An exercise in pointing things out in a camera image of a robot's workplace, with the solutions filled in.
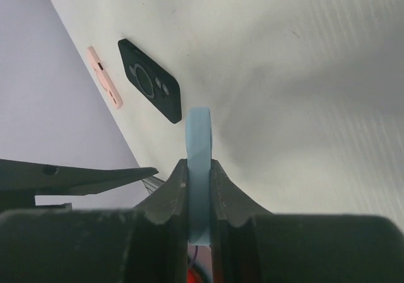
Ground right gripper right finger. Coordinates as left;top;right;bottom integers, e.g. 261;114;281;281
210;160;403;282

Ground black phone case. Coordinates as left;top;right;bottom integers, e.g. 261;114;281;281
117;39;182;124

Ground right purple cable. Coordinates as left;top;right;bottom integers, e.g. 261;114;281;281
189;244;201;265

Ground pink phone case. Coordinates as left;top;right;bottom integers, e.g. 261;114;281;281
87;47;123;109

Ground aluminium frame rail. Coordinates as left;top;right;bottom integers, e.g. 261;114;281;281
142;176;165;194

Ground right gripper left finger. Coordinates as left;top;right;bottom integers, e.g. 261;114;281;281
1;159;188;282

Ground phone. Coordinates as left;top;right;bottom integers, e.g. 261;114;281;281
186;107;212;246

